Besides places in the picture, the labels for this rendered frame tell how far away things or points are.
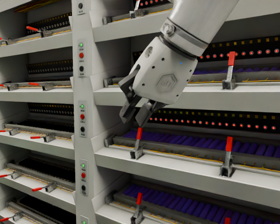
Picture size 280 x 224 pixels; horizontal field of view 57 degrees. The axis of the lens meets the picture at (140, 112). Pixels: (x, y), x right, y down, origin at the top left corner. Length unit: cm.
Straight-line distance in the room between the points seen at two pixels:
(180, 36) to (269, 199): 39
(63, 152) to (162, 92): 61
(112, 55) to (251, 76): 47
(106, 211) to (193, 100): 48
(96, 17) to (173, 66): 49
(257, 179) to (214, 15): 38
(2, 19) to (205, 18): 121
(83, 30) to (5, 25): 68
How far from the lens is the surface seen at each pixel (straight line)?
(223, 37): 84
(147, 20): 73
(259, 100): 60
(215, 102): 63
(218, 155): 71
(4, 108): 146
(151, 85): 45
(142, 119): 52
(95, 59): 86
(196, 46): 44
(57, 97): 100
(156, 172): 73
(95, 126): 86
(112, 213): 91
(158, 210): 85
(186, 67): 47
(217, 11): 43
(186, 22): 43
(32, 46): 114
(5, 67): 147
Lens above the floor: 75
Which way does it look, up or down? 4 degrees down
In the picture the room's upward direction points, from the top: straight up
